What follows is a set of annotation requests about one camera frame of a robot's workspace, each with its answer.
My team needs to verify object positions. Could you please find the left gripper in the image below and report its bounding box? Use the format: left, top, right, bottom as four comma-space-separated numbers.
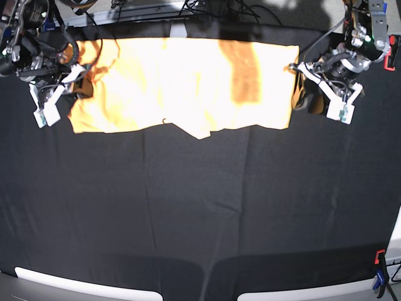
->
283, 51, 365, 115

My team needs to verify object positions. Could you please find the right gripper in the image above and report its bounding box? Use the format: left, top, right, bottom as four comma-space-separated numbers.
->
18, 60, 93, 111

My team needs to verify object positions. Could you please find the yellow t-shirt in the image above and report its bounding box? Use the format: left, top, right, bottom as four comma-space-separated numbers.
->
68, 38, 299, 139

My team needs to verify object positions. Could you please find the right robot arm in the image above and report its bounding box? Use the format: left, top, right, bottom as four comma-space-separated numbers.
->
1, 1, 93, 110

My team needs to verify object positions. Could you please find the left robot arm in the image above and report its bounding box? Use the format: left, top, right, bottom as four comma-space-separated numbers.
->
288, 1, 390, 123

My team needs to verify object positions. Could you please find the right red black clamp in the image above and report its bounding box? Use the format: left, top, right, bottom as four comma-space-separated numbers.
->
383, 35, 396, 71

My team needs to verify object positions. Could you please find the black table cloth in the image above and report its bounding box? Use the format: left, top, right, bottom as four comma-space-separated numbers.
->
1, 64, 400, 300

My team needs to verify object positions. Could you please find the blue red clamp bottom right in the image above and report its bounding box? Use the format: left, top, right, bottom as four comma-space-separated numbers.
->
372, 249, 389, 299

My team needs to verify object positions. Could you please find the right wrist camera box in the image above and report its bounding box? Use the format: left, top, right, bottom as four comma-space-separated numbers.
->
33, 103, 61, 129

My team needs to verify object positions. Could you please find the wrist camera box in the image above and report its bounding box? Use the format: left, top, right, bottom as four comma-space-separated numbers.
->
326, 100, 355, 125
33, 103, 61, 129

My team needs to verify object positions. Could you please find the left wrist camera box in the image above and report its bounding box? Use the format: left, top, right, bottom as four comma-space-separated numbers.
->
326, 100, 355, 125

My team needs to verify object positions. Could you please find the black cable bundle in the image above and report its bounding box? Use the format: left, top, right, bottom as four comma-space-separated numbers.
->
109, 0, 283, 23

